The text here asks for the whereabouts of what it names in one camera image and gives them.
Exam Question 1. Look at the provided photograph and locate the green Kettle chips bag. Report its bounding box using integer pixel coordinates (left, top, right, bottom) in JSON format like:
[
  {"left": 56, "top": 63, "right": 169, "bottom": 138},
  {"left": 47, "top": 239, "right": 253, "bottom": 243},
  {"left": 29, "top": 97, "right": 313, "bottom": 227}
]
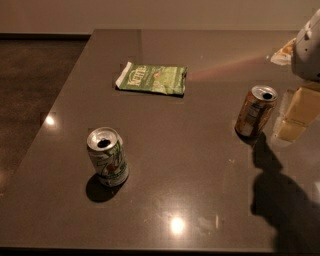
[{"left": 115, "top": 62, "right": 187, "bottom": 96}]

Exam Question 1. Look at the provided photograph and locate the orange soda can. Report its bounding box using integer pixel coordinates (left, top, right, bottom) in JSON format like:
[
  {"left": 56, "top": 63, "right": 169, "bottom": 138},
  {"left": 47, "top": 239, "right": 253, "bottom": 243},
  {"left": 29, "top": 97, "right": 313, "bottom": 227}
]
[{"left": 235, "top": 85, "right": 278, "bottom": 139}]

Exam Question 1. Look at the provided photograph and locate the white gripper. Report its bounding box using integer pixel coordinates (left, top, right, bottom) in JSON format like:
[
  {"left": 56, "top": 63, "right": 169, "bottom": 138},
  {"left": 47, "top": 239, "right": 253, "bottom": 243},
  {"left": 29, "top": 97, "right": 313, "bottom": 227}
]
[{"left": 270, "top": 9, "right": 320, "bottom": 142}]

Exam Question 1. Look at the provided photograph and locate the green white 7up can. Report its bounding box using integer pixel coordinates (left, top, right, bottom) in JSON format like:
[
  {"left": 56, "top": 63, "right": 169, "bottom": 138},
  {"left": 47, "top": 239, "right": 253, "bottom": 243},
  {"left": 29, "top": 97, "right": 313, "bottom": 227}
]
[{"left": 87, "top": 127, "right": 129, "bottom": 187}]

